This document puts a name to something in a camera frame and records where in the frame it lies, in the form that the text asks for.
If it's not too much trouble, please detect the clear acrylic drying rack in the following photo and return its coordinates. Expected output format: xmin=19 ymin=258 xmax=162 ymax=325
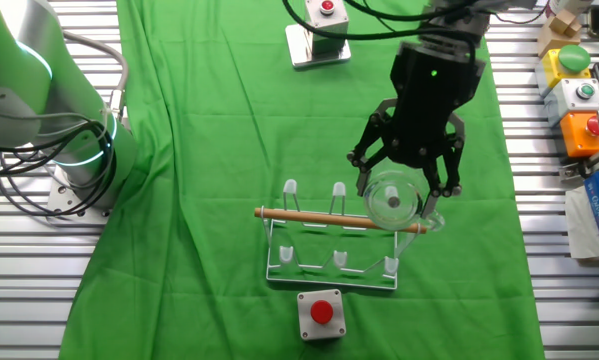
xmin=253 ymin=178 xmax=428 ymax=291

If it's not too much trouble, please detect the wooden block puzzle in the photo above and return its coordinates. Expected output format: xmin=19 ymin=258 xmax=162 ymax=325
xmin=536 ymin=9 xmax=584 ymax=57

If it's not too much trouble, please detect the grey red-button box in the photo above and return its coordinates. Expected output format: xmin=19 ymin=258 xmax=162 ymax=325
xmin=296 ymin=288 xmax=348 ymax=342

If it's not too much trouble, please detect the orange box red button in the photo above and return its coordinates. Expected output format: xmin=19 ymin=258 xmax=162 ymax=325
xmin=558 ymin=110 xmax=599 ymax=159

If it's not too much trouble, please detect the grey box green button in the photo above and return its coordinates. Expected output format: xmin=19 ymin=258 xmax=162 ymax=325
xmin=543 ymin=77 xmax=599 ymax=127

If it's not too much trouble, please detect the yellow box green mushroom button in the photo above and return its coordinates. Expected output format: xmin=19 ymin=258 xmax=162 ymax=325
xmin=535 ymin=43 xmax=593 ymax=97

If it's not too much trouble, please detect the green cloth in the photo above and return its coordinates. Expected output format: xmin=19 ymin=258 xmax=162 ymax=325
xmin=58 ymin=0 xmax=546 ymax=360

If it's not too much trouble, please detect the white bottle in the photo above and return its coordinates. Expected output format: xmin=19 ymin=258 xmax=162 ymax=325
xmin=545 ymin=0 xmax=596 ymax=17

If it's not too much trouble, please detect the clear glass cup with handle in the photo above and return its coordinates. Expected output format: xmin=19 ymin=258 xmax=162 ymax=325
xmin=363 ymin=169 xmax=446 ymax=234

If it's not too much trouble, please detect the black base cable bundle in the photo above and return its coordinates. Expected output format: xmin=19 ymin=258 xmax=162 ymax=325
xmin=0 ymin=117 xmax=119 ymax=217

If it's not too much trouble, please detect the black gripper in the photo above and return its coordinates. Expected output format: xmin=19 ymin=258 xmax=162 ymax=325
xmin=347 ymin=41 xmax=486 ymax=216

